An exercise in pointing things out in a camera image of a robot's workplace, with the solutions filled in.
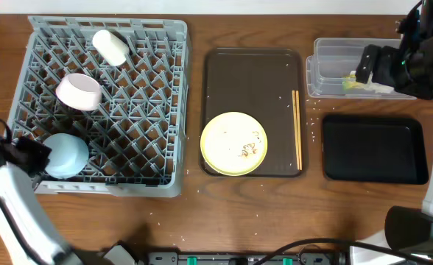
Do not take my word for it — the clear plastic waste bin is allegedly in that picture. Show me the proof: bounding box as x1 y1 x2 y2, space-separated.
306 38 415 100

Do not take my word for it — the yellow plate with leftovers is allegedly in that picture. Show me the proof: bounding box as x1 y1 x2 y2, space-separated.
200 112 268 176

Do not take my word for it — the light blue saucer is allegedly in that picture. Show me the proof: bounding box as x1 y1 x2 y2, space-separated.
43 133 89 179

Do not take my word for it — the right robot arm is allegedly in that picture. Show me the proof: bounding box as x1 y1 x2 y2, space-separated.
349 0 433 264

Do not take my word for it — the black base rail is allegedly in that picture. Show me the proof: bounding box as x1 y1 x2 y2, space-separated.
148 252 349 265

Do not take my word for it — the white cup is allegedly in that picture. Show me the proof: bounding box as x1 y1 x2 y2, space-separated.
92 29 130 66

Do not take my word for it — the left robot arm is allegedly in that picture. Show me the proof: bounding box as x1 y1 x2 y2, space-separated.
0 128 141 265

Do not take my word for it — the pink bowl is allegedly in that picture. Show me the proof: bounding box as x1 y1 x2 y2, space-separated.
55 73 102 111

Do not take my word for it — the dark brown serving tray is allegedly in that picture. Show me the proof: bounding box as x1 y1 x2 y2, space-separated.
201 48 304 177

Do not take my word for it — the green yellow snack wrapper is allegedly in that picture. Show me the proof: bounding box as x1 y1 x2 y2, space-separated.
342 71 359 91

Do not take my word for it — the black plastic tray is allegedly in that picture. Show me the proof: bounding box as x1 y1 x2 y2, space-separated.
323 115 429 185

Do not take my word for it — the white paper napkin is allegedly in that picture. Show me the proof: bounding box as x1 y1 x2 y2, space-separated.
357 74 394 93

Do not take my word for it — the wooden chopstick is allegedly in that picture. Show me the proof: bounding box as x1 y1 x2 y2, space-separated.
295 91 303 171
292 91 300 171

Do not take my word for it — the grey plastic dishwasher rack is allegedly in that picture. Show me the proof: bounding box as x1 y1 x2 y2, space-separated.
8 16 191 197

